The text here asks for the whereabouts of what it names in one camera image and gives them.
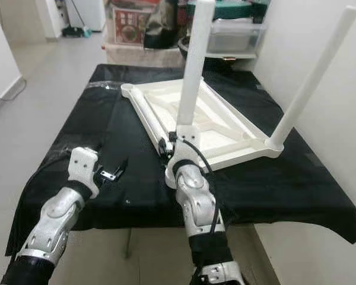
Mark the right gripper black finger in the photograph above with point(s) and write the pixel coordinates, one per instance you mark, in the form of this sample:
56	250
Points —
164	149

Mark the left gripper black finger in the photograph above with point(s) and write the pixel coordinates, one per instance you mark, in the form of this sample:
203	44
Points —
120	168

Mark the white plastic table top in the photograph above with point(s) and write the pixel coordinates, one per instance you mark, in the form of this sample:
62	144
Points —
225	136

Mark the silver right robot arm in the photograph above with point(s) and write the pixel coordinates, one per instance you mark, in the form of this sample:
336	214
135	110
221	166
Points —
199	202

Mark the black tablecloth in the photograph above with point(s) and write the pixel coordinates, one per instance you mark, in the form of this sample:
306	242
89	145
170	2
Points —
130	202

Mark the black bag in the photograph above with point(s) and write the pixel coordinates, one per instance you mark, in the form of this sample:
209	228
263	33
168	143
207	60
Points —
166	29

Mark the clear plastic storage box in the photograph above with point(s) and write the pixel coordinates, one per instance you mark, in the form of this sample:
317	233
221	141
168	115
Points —
237	37

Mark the red printed box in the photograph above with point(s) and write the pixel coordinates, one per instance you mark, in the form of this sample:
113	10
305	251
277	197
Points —
130	25

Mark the green pot lid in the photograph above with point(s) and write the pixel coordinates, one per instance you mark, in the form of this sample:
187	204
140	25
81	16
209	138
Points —
231	9

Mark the black floor mop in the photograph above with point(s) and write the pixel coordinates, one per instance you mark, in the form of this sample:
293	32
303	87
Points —
77	31

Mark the white refrigerator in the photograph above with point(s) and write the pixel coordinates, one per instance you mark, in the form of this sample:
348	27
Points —
88	13

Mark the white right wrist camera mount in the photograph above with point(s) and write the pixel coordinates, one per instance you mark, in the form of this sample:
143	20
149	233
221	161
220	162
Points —
188	133

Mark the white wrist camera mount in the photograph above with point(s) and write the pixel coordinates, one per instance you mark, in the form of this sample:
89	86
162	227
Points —
188	133
83	161

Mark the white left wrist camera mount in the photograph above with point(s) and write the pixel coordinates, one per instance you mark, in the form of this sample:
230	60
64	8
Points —
83	161

